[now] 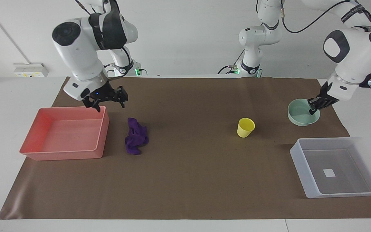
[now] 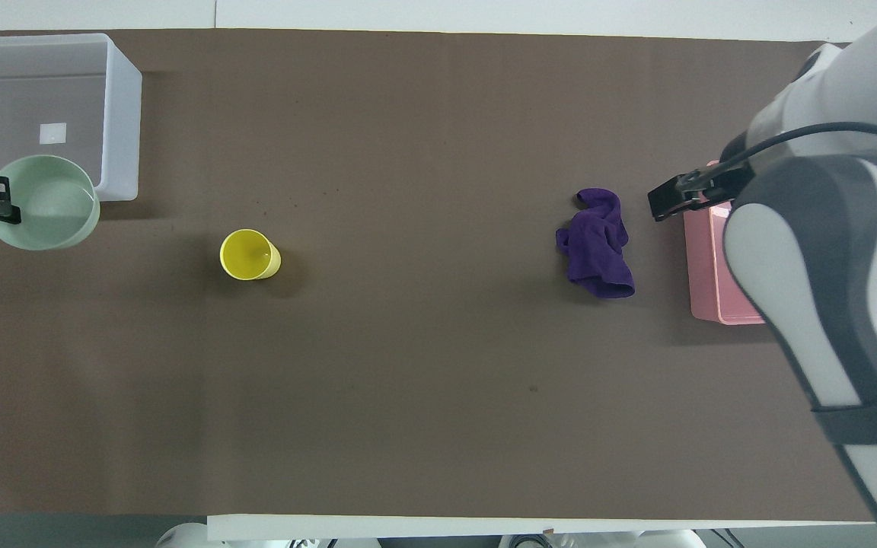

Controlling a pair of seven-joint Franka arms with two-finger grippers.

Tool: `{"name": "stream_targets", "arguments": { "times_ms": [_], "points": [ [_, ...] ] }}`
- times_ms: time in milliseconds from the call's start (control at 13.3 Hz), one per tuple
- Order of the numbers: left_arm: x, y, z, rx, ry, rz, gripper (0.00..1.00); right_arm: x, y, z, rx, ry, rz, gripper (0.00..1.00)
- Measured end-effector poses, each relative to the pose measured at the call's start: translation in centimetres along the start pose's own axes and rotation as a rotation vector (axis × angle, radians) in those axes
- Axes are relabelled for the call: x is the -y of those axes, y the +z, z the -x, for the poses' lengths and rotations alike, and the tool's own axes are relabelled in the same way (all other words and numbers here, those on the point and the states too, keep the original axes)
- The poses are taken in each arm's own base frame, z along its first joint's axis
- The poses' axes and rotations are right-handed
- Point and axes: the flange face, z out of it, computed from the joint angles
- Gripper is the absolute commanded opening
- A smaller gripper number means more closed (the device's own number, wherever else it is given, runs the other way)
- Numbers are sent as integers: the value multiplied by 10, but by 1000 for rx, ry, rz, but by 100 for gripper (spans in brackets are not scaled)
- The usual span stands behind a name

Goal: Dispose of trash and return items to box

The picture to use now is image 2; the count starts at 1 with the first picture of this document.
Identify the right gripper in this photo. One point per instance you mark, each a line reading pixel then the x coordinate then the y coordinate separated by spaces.
pixel 735 181

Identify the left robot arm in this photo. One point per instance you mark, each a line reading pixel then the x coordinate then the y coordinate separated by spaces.
pixel 182 536

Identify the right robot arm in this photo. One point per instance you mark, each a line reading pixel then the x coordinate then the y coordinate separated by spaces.
pixel 849 251

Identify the pink box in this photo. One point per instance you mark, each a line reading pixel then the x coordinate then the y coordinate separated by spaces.
pixel 709 266

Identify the pale green bowl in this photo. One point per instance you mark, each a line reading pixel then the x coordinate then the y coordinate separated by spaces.
pixel 54 209

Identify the translucent white plastic bin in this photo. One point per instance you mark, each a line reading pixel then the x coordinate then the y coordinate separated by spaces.
pixel 122 114

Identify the purple cloth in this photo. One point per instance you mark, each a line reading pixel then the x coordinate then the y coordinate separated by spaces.
pixel 598 247

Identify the yellow cup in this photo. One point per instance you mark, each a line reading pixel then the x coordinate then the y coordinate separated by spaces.
pixel 247 253

